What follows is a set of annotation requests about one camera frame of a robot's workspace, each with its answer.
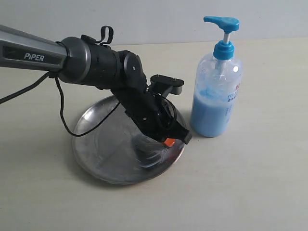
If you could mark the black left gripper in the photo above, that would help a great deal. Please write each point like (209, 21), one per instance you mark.
(152, 117)

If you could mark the blue soap pump bottle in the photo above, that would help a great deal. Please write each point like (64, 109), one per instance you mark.
(218, 77)

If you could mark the grey and black left arm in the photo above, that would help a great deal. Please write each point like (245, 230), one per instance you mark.
(90, 62)

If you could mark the round stainless steel plate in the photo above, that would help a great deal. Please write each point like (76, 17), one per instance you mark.
(117, 152)

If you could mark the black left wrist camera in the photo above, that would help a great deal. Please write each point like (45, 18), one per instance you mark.
(165, 85)

